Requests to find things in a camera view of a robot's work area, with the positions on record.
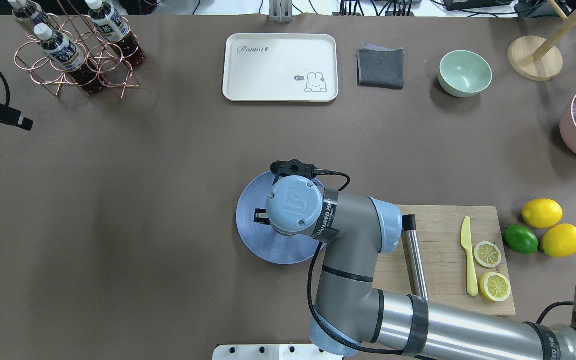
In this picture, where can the lemon half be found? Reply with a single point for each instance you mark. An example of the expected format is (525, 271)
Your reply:
(487, 254)
(495, 286)

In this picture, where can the lower left bottle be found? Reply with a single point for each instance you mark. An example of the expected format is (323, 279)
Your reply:
(116, 31)

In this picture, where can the steel muddler black tip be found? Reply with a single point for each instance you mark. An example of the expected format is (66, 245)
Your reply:
(414, 257)

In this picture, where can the yellow lemon lower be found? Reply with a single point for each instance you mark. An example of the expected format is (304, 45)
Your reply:
(559, 241)

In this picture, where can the grey folded cloth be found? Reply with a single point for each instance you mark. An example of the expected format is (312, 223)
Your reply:
(381, 67)

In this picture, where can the yellow plastic knife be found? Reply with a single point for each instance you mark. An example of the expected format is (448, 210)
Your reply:
(467, 245)

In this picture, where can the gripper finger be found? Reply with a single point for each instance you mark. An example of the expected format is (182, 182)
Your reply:
(261, 217)

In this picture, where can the wooden cutting board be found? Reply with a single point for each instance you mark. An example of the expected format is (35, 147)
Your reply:
(444, 260)

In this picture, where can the yellow lemon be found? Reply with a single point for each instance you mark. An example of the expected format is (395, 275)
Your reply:
(559, 241)
(542, 213)

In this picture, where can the lemon half lower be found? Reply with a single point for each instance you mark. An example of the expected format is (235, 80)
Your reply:
(487, 254)

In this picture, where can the green bowl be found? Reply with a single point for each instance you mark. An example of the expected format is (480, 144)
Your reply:
(464, 74)

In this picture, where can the green lime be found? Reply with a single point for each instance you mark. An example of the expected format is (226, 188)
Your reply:
(521, 239)

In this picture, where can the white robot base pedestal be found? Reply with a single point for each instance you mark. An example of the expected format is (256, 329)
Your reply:
(299, 351)

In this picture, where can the yellow lemon upper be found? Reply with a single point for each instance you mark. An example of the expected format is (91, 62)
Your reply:
(542, 213)

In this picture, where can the copper wire bottle rack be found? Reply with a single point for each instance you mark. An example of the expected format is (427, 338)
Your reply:
(115, 73)

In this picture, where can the cream rabbit tray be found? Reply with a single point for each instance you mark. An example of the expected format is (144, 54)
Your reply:
(280, 67)

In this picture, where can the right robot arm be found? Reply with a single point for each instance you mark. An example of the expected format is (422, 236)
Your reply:
(349, 315)

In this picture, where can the top bottle white cap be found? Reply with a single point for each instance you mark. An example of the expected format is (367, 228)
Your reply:
(66, 54)

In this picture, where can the wooden glass stand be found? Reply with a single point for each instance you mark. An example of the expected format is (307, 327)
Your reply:
(539, 59)

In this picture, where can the lemon half upper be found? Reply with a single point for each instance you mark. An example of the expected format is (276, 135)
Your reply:
(495, 286)

